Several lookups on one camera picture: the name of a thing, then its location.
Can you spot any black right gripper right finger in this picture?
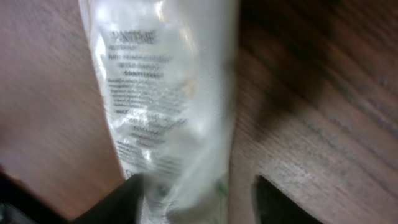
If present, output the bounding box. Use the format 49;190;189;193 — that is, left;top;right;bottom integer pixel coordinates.
252;175;322;224

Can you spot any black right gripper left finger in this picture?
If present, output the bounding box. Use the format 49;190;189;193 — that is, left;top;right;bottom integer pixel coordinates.
71;174;144;224

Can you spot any white shampoo tube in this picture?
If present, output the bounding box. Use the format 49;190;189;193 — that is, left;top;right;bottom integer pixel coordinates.
79;0;239;223

